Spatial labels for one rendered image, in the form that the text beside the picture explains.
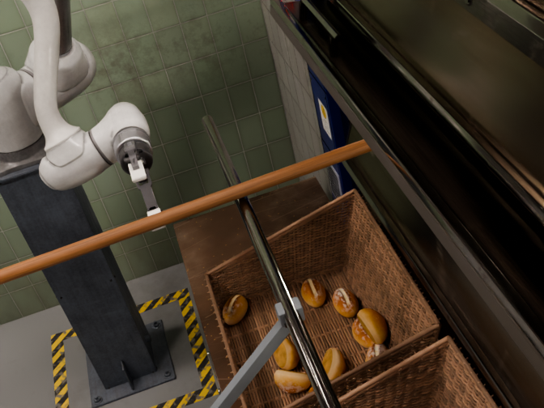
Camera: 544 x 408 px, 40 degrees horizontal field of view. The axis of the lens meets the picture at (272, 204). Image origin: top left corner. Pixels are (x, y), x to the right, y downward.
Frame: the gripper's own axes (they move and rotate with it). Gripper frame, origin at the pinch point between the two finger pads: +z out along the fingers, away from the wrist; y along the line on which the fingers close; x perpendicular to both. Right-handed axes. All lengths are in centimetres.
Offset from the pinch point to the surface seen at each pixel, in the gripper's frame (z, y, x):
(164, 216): 7.3, -0.3, -2.4
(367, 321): 9, 50, -40
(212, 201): 7.6, 0.1, -12.7
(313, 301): -11, 58, -32
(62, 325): -108, 120, 57
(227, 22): -119, 20, -44
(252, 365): 41.3, 13.6, -8.8
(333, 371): 16, 56, -28
